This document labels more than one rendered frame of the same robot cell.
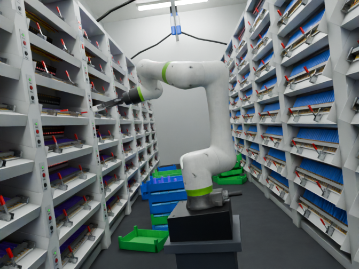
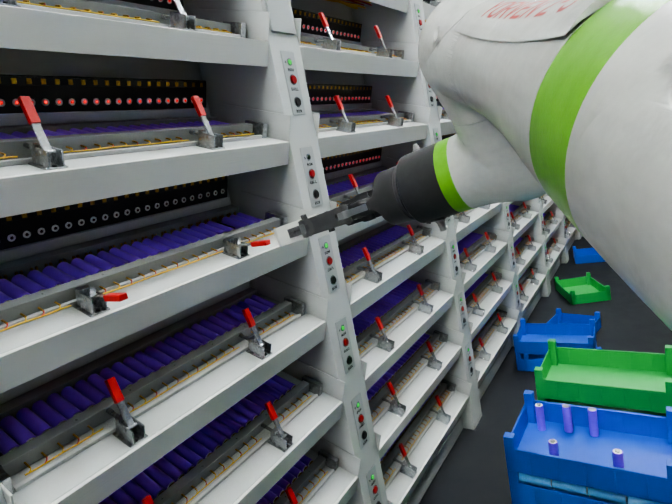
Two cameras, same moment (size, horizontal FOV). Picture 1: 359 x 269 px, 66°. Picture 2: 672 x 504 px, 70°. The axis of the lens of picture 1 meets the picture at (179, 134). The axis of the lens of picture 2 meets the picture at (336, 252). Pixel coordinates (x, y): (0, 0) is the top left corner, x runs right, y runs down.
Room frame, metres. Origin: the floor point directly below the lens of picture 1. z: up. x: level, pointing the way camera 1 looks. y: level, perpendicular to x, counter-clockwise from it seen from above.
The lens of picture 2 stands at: (1.06, 0.00, 1.02)
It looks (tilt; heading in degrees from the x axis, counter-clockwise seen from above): 11 degrees down; 34
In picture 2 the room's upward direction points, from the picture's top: 11 degrees counter-clockwise
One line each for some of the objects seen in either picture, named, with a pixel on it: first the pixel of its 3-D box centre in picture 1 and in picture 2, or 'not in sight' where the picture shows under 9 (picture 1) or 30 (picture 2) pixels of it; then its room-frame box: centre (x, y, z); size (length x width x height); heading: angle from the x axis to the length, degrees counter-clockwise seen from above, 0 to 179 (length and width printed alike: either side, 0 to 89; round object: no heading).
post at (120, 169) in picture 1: (108, 124); (416, 196); (2.58, 0.65, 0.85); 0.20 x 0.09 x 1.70; 88
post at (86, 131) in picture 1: (78, 125); (289, 248); (1.88, 0.67, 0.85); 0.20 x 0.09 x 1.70; 88
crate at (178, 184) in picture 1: (168, 181); (591, 439); (2.04, 0.12, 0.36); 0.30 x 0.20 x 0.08; 88
